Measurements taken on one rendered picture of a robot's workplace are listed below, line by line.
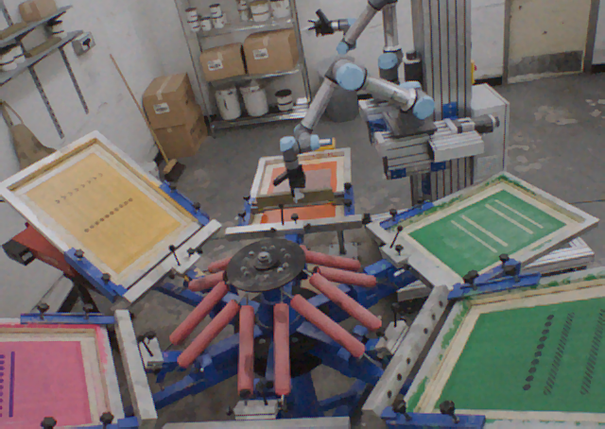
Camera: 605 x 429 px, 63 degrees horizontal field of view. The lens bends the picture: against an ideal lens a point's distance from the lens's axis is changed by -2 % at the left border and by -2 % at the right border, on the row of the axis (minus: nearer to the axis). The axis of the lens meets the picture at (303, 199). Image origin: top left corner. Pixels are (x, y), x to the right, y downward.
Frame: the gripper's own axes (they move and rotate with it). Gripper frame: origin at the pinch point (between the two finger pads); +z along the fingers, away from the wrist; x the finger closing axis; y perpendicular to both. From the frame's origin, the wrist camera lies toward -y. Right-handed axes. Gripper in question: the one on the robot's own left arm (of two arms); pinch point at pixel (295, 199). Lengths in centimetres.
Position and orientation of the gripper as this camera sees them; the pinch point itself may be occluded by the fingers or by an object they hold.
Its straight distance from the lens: 267.2
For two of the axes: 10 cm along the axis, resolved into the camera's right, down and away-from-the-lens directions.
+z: 1.7, 8.3, 5.3
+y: 9.8, -1.1, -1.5
